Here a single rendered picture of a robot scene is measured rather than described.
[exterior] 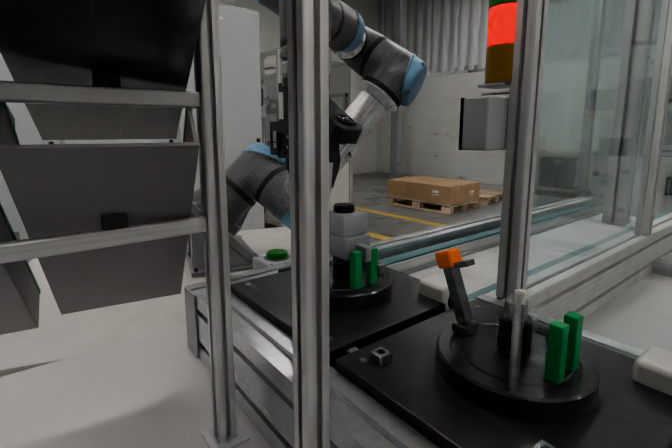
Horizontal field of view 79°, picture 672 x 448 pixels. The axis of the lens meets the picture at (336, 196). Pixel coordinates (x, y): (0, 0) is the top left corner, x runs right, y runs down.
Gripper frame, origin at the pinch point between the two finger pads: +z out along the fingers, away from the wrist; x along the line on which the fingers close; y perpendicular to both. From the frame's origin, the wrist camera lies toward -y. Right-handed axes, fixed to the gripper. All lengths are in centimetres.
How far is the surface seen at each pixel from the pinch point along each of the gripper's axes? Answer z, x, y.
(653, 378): 9.3, -7.5, -41.4
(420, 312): 10.2, -3.0, -18.6
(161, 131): -12.3, 22.1, -1.8
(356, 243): 2.6, 0.3, -10.1
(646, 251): 15, -75, -23
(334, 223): 0.0, 2.1, -7.6
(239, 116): -24, -125, 296
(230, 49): -81, -119, 296
